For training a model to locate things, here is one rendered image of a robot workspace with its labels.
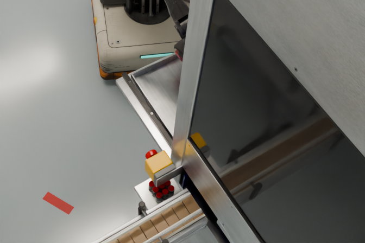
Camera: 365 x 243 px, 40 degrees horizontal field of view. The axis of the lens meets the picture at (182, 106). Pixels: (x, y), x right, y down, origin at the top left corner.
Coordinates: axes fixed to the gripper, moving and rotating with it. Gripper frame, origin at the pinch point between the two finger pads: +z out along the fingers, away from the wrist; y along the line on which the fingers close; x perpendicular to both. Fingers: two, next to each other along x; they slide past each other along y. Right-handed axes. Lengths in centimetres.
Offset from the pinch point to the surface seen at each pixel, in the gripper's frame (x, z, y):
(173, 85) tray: -9.1, 4.0, 1.3
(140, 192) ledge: -47, 4, 22
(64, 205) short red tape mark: -55, 92, -24
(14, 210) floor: -73, 92, -40
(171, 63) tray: -2.1, 4.1, -6.0
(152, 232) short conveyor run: -55, -1, 35
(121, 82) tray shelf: -21.6, 4.1, -13.4
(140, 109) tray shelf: -24.7, 4.1, -0.5
